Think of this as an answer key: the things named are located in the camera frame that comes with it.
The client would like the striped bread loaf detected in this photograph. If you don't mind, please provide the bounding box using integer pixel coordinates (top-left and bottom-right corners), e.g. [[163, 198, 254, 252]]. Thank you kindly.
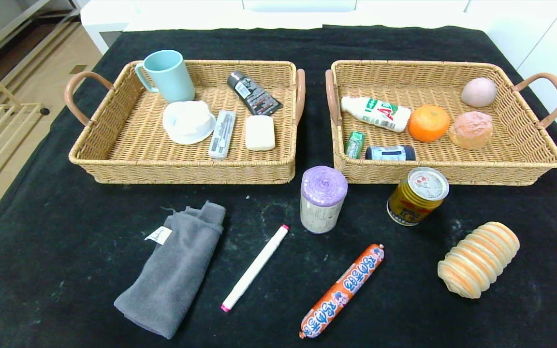
[[437, 221, 520, 299]]

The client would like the orange fruit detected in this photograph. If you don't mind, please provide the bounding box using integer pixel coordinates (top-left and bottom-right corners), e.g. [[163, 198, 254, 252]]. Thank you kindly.
[[408, 104, 451, 143]]

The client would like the grey towel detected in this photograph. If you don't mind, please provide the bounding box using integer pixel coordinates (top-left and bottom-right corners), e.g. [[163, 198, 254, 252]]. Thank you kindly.
[[114, 201, 226, 340]]

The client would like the brown round bun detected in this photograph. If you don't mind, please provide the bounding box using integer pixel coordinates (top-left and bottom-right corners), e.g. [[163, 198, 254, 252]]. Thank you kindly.
[[449, 111, 494, 149]]

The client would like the white marker pen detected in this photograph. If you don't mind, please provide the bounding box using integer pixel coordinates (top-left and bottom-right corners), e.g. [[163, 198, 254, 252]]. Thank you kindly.
[[220, 224, 290, 313]]

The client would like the light wooden rack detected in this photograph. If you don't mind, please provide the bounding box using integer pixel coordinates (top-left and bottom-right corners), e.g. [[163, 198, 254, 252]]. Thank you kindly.
[[0, 56, 51, 202]]

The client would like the white soap bar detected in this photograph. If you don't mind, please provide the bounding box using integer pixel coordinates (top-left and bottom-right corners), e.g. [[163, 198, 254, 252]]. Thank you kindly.
[[245, 115, 276, 151]]

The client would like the purple trash bag roll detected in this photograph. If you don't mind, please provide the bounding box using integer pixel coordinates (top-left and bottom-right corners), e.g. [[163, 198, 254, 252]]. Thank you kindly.
[[300, 166, 348, 234]]

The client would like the white milk drink bottle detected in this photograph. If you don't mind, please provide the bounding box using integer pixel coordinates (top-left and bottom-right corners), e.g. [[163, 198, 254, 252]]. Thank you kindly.
[[341, 96, 411, 133]]

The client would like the white round dish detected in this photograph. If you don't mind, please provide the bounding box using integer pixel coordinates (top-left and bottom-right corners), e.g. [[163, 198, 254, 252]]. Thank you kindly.
[[162, 100, 217, 145]]

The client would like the wicker basket with daily items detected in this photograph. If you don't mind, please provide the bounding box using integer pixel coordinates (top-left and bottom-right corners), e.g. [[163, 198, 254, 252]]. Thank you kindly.
[[64, 59, 306, 185]]

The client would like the dark blue small jar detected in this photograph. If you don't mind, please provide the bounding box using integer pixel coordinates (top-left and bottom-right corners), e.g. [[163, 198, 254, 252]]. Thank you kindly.
[[365, 145, 416, 161]]

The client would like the clear toothbrush case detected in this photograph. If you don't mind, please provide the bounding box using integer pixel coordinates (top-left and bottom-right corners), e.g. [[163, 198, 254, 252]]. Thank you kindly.
[[208, 110, 236, 160]]

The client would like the green gum pack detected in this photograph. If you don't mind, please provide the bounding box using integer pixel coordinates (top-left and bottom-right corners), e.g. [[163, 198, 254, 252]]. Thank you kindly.
[[345, 131, 366, 160]]

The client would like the orange sausage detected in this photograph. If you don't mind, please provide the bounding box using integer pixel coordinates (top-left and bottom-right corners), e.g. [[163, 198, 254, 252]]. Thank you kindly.
[[299, 244, 385, 339]]

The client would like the black squeeze tube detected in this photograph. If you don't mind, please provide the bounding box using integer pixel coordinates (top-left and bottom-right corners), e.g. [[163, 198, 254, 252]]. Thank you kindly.
[[227, 71, 282, 116]]

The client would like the white table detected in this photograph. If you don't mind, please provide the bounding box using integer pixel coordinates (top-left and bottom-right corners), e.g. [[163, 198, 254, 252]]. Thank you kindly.
[[79, 0, 487, 55]]

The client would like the light blue mug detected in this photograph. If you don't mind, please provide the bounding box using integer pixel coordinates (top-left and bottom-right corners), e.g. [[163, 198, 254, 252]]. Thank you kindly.
[[135, 50, 196, 103]]

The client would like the pale pink egg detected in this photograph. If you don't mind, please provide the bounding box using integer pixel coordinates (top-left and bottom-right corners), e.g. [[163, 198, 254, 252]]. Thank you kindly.
[[461, 77, 498, 108]]

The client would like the wicker basket with food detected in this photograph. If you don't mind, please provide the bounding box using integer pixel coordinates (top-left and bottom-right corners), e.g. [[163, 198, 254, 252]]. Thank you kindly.
[[325, 59, 557, 186]]

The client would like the gold drink can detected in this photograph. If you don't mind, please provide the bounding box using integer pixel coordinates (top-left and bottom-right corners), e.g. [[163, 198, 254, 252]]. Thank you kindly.
[[387, 167, 450, 227]]

